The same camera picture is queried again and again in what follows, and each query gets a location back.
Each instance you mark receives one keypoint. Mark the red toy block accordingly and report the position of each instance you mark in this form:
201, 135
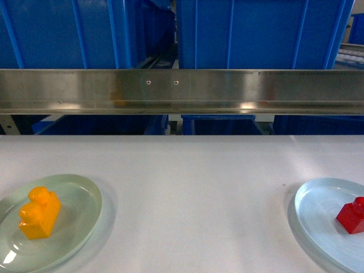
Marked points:
351, 216

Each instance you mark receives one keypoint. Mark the large blue bin left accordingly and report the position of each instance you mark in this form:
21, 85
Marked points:
84, 34

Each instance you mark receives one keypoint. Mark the pale blue plate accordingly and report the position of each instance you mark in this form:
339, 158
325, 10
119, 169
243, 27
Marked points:
317, 204

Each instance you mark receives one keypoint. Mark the lower blue bin right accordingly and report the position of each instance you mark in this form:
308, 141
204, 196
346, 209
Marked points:
214, 124

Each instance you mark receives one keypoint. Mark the pale green plate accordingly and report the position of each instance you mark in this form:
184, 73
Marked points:
81, 206

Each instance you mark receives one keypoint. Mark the large blue bin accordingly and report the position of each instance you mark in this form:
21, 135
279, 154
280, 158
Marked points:
260, 34
84, 34

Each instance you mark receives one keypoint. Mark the large blue bin right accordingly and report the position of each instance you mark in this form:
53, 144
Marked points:
260, 34

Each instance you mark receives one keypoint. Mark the stainless steel rack rail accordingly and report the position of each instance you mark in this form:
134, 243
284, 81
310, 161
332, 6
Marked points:
181, 91

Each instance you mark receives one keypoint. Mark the yellow toy block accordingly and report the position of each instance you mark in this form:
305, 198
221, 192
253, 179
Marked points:
39, 215

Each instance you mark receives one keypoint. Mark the lower blue bin left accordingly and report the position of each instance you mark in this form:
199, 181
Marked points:
104, 125

